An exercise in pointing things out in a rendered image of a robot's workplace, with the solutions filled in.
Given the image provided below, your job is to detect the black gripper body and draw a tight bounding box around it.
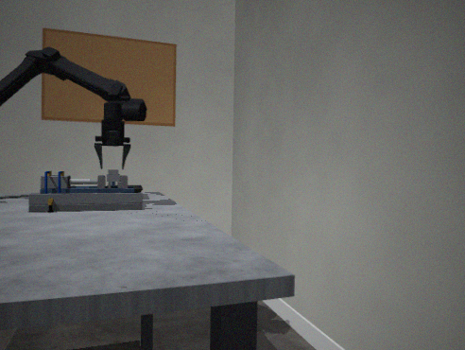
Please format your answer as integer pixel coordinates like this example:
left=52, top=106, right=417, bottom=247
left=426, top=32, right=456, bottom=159
left=95, top=136, right=130, bottom=147

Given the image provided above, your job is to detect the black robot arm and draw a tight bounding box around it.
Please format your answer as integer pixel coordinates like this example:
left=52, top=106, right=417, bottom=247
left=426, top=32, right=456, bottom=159
left=0, top=47, right=147, bottom=139

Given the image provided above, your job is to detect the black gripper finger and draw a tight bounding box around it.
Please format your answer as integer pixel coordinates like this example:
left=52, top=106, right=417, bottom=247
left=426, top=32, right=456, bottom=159
left=95, top=145, right=102, bottom=168
left=122, top=146, right=130, bottom=169

